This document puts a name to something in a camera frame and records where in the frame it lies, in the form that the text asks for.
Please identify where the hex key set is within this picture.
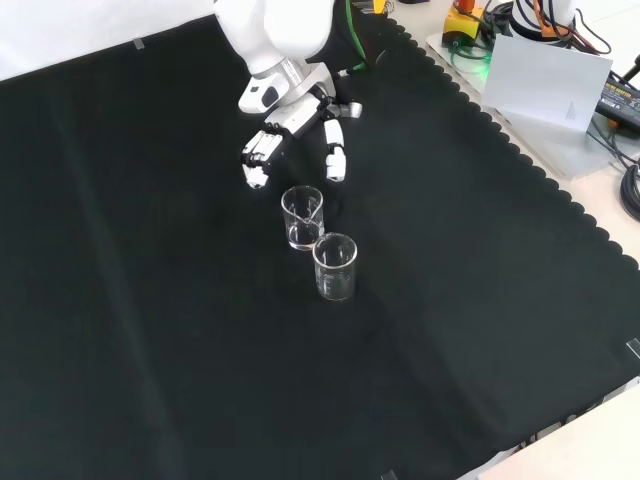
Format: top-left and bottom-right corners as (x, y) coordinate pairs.
(351, 0), (397, 17)

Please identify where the white card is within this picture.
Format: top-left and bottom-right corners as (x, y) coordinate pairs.
(480, 33), (615, 135)

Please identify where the black bench cloth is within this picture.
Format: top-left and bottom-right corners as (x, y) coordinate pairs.
(0, 0), (640, 480)

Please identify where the pale metal board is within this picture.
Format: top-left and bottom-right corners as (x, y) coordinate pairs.
(424, 27), (632, 182)

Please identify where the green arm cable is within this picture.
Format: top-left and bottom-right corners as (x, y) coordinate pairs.
(337, 0), (370, 78)

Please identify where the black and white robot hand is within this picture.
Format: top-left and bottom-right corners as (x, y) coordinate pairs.
(238, 74), (364, 190)

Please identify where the thin black cable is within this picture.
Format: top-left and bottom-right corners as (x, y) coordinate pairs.
(584, 117), (640, 170)

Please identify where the black power adapter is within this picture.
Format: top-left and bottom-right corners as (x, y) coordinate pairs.
(594, 72), (640, 132)

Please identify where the orange cable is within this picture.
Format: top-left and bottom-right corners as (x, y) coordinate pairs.
(539, 14), (604, 52)

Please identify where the coiled black cable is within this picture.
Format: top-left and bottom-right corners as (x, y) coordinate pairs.
(619, 163), (640, 222)

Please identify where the clear glass beaker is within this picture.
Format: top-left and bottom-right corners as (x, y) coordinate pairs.
(280, 184), (325, 252)
(311, 232), (359, 303)

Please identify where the yellow stop button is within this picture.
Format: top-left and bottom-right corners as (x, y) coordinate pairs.
(444, 0), (484, 44)

